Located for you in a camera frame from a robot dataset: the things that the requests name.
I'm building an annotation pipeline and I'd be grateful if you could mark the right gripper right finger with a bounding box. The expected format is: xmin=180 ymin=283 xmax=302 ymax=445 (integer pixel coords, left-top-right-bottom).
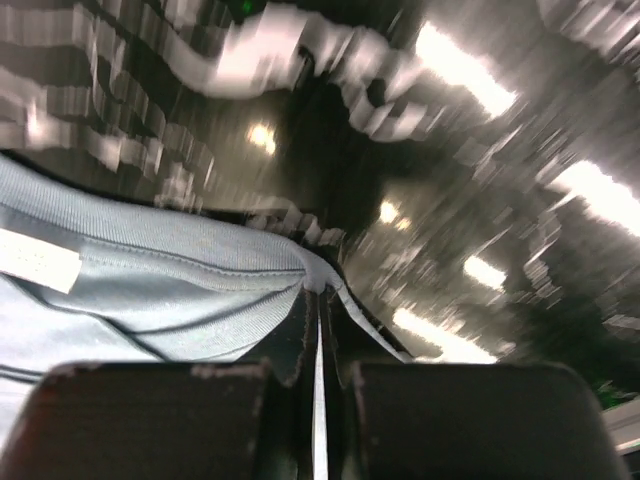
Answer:
xmin=319 ymin=292 xmax=412 ymax=479

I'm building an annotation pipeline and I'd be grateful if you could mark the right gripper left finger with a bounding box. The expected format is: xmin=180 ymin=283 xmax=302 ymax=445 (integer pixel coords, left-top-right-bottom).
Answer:
xmin=249 ymin=290 xmax=318 ymax=479

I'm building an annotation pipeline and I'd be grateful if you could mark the blue-grey t shirt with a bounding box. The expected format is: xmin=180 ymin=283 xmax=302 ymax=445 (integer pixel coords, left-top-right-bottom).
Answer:
xmin=0 ymin=152 xmax=416 ymax=480

